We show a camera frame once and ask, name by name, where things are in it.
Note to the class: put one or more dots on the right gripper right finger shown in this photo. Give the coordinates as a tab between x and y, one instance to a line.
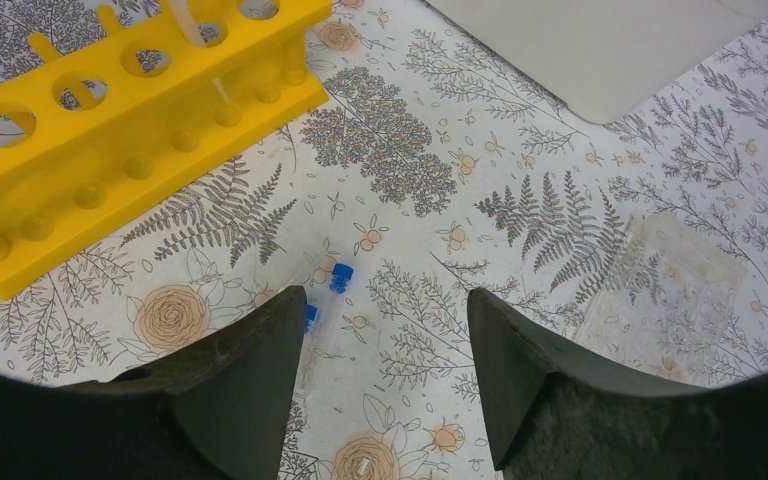
551	405

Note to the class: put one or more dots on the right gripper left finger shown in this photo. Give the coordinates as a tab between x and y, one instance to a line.
216	409

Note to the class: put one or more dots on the white plastic storage bin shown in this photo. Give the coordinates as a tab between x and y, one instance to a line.
604	57

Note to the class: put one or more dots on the floral patterned table mat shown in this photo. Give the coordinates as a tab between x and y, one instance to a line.
434	167

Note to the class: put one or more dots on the yellow test tube rack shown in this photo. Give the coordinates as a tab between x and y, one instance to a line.
92	139

